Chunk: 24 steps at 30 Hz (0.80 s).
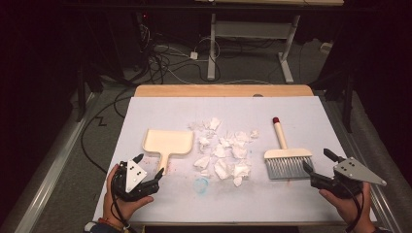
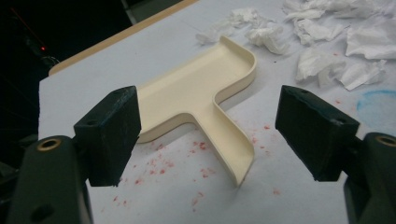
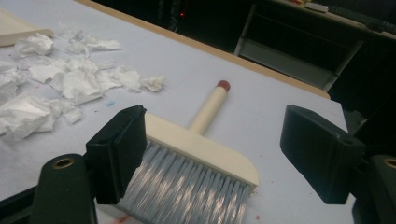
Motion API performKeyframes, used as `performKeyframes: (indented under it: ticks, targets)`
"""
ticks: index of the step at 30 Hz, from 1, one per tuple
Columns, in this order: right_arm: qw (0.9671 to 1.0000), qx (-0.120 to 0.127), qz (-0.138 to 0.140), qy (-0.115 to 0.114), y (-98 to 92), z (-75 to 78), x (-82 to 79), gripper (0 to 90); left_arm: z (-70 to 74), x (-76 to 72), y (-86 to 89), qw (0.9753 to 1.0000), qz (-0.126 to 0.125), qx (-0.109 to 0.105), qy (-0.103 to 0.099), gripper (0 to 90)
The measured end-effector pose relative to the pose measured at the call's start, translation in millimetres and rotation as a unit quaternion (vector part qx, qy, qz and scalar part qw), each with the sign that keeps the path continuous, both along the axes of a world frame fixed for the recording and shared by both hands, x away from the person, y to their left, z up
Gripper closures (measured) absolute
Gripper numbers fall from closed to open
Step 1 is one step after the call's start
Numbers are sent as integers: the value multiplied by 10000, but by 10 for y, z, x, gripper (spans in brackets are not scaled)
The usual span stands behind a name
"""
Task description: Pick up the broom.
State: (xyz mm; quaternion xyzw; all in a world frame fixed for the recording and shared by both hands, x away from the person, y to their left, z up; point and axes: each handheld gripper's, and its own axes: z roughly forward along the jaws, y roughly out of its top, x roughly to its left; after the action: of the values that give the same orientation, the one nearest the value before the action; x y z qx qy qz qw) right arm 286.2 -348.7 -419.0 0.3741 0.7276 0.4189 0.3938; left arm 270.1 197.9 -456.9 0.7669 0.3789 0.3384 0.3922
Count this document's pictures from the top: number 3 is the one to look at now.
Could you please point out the white table mat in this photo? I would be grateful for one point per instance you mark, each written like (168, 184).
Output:
(186, 68)

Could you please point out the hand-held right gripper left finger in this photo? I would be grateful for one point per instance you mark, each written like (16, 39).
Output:
(115, 155)

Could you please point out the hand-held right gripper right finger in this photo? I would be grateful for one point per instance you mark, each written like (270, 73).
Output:
(320, 155)

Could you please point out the pile of white tissues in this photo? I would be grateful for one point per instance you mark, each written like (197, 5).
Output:
(77, 81)

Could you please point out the white metal table frame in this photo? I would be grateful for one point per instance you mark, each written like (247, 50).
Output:
(280, 59)

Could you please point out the cream plastic dustpan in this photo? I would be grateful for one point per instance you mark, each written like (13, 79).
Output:
(15, 31)

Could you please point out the black keyboard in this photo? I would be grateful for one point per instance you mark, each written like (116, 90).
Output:
(367, 20)

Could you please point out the wooden table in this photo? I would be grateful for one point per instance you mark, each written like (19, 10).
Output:
(218, 52)

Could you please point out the cream brush with grey bristles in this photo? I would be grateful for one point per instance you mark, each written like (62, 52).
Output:
(199, 146)

